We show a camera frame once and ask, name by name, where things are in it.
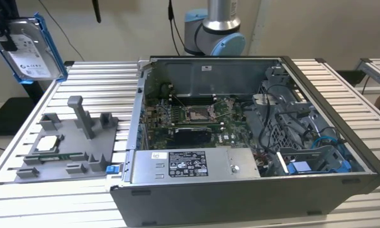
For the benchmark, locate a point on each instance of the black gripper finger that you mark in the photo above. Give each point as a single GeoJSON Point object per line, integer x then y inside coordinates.
{"type": "Point", "coordinates": [9, 44]}

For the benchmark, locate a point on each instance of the hard disk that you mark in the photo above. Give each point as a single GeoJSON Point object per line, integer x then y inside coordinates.
{"type": "Point", "coordinates": [30, 57]}

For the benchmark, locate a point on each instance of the grey disk bay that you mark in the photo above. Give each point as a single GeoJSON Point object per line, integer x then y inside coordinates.
{"type": "Point", "coordinates": [309, 154]}

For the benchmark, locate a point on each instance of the black stand pole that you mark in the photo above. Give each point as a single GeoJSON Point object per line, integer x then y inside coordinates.
{"type": "Point", "coordinates": [33, 92]}

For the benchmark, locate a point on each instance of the silver CPU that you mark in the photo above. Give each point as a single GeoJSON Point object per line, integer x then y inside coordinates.
{"type": "Point", "coordinates": [49, 145]}

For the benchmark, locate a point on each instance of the grey parts rack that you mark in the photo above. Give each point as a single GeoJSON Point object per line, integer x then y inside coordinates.
{"type": "Point", "coordinates": [81, 147]}

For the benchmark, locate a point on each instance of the green RAM stick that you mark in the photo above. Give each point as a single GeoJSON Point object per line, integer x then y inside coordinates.
{"type": "Point", "coordinates": [68, 156]}

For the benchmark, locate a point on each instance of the blue case latch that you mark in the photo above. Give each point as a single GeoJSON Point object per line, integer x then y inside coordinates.
{"type": "Point", "coordinates": [110, 169]}

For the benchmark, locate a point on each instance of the CPU socket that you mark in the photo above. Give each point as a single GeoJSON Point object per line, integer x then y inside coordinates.
{"type": "Point", "coordinates": [197, 114]}

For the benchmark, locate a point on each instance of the silver power supply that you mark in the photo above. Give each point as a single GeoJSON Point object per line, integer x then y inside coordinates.
{"type": "Point", "coordinates": [145, 166]}

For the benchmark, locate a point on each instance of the black graphics card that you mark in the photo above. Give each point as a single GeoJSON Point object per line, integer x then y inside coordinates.
{"type": "Point", "coordinates": [191, 136]}

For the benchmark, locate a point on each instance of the green motherboard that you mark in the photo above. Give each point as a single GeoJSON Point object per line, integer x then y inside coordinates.
{"type": "Point", "coordinates": [231, 133]}

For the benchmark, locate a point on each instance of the grey metal drive cage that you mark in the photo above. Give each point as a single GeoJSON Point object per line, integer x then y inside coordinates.
{"type": "Point", "coordinates": [281, 123]}

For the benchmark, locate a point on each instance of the open dark PC case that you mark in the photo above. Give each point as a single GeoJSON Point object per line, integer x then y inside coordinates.
{"type": "Point", "coordinates": [228, 204]}

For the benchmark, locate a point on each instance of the blue bay clip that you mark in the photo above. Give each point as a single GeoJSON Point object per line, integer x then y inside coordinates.
{"type": "Point", "coordinates": [299, 167]}

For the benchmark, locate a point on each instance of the black box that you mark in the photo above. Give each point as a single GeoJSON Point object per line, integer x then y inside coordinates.
{"type": "Point", "coordinates": [351, 77]}

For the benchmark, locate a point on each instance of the metal slat side table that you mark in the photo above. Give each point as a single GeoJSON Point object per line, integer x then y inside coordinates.
{"type": "Point", "coordinates": [377, 69]}

